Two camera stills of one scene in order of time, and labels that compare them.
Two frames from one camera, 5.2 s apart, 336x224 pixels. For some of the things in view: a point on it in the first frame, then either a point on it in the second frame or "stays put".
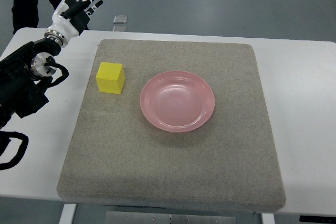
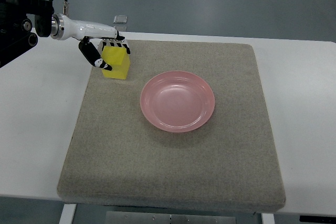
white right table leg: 268,218 stays put
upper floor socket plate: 120,19 stays put
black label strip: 328,220 stays put
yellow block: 110,77 -> 117,58
